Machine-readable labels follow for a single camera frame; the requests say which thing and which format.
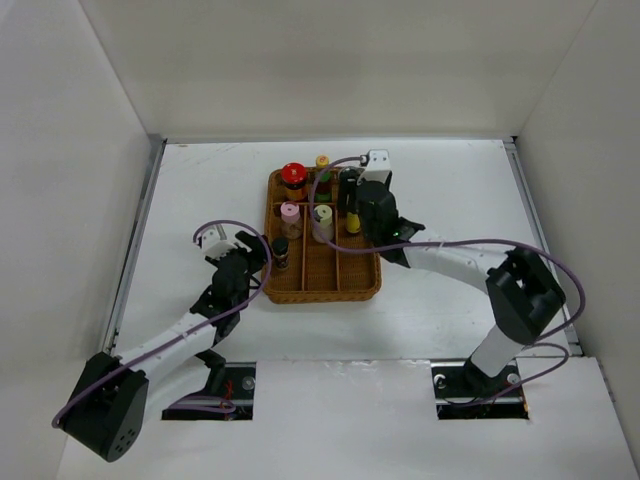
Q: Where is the black lid spice jar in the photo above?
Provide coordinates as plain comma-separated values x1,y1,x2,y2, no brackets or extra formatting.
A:
271,237,289,270

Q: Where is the green label yellow cap bottle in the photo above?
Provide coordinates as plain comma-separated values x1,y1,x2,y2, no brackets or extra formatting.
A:
314,155,332,203

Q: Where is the small yellow label bottle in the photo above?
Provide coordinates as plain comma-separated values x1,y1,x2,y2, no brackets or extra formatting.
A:
345,211,361,235

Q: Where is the yellow lid spice jar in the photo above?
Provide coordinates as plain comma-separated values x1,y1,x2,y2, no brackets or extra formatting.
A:
312,204,335,244

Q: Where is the pink lid spice jar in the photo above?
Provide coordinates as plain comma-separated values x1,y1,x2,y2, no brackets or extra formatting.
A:
280,201,303,240

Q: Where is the red lid sauce jar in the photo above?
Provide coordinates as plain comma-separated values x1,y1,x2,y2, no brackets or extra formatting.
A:
280,162,308,202

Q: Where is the grey lid white shaker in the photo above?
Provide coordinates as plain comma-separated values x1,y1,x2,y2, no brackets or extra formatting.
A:
338,167,362,182

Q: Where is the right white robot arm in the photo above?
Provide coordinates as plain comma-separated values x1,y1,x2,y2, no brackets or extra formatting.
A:
338,168,566,396

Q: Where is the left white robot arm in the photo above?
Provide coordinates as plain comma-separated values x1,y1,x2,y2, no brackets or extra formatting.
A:
52,225,272,463

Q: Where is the brown wicker divided basket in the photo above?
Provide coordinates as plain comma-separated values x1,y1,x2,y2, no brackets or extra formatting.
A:
264,169,382,304

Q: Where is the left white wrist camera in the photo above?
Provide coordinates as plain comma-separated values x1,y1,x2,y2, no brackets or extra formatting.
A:
195,225,237,260

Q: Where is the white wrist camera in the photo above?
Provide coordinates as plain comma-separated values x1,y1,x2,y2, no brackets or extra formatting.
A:
195,225,237,260
358,149,392,184

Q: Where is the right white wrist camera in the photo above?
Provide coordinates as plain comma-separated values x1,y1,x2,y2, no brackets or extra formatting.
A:
358,149,392,184

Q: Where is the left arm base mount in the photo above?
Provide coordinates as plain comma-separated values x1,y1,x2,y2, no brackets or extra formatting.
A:
161,351,257,422

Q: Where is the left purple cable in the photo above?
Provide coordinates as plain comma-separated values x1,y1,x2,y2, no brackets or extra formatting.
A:
51,219,274,429

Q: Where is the purple cable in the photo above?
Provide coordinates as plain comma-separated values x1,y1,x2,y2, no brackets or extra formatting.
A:
307,155,587,407
51,219,274,429

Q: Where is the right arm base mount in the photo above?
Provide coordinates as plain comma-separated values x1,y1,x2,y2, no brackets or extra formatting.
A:
431,360,529,420

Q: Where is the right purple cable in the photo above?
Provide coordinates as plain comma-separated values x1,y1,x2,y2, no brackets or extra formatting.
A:
307,155,587,407

